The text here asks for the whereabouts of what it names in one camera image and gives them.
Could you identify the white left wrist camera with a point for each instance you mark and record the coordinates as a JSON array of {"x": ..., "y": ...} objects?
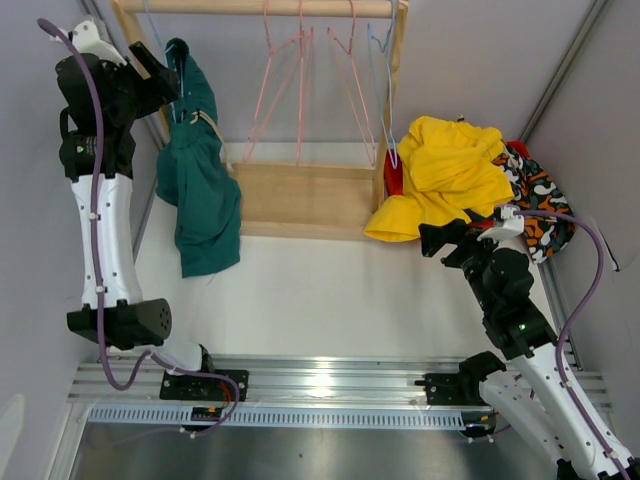
[{"x": 88, "y": 37}]

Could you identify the pink hanger with yellow shorts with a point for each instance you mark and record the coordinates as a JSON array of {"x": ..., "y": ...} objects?
[{"x": 262, "y": 118}]

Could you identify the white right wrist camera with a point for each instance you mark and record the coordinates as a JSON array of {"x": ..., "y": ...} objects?
[{"x": 508, "y": 224}]

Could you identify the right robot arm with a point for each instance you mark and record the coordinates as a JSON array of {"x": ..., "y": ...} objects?
[{"x": 528, "y": 381}]

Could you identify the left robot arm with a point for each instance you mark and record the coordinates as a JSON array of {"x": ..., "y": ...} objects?
[{"x": 105, "y": 95}]

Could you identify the slotted cable duct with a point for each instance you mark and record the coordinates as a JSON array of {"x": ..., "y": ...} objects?
[{"x": 412, "y": 419}]

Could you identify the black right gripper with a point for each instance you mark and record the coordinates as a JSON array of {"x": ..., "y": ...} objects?
[{"x": 434, "y": 237}]

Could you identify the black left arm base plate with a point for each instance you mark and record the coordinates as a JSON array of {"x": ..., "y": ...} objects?
[{"x": 193, "y": 388}]

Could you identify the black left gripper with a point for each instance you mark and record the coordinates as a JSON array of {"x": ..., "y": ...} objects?
[{"x": 160, "y": 88}]

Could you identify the wooden clothes rack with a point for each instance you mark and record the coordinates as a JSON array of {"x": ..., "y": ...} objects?
[{"x": 333, "y": 191}]

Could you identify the green shorts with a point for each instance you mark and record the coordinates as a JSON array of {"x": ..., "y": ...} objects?
[{"x": 191, "y": 177}]

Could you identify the aluminium mounting rail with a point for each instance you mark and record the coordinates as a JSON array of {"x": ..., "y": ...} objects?
[{"x": 298, "y": 382}]

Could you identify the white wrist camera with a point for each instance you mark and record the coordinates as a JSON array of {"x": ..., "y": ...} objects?
[
  {"x": 508, "y": 224},
  {"x": 88, "y": 37}
]

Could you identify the blue hanger with green shorts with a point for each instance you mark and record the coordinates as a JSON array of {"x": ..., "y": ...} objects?
[{"x": 176, "y": 114}]

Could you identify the yellow shorts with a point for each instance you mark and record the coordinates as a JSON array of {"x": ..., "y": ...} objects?
[{"x": 448, "y": 174}]

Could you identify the pink wire hanger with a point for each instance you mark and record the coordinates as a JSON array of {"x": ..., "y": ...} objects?
[{"x": 343, "y": 56}]

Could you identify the red plastic bin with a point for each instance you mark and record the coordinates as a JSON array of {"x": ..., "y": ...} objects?
[{"x": 393, "y": 175}]

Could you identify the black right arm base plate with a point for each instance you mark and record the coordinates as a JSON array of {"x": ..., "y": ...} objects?
[{"x": 445, "y": 389}]

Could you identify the orange camouflage shorts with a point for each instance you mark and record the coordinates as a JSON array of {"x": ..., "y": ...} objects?
[{"x": 534, "y": 189}]

